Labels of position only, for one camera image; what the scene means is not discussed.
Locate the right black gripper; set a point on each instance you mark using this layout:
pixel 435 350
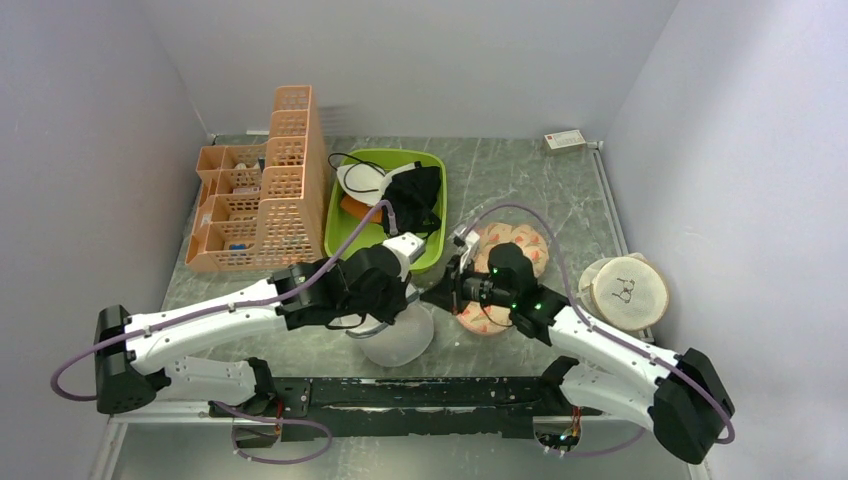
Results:
pixel 451 291

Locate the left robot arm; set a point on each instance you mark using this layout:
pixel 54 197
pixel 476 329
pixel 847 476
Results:
pixel 153 355

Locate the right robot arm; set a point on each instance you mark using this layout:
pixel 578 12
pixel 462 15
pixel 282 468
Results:
pixel 679 397

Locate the black bra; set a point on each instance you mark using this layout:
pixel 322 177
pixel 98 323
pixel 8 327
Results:
pixel 413 191

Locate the orange bra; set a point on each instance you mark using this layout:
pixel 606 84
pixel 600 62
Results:
pixel 358 209

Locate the white bra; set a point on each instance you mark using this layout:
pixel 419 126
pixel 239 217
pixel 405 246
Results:
pixel 365 181

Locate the beige round laundry bag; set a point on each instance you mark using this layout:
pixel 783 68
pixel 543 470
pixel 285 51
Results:
pixel 627 292

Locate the white small box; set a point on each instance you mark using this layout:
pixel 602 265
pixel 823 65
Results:
pixel 564 141

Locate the orange plastic organizer basket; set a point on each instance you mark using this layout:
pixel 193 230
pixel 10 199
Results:
pixel 264 206

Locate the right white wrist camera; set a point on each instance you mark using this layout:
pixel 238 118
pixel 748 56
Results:
pixel 466 240

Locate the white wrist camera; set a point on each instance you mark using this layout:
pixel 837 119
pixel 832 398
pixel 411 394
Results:
pixel 408 248
pixel 466 240

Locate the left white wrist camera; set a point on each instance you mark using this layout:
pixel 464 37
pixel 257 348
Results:
pixel 408 248

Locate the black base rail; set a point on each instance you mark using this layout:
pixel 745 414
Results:
pixel 385 407

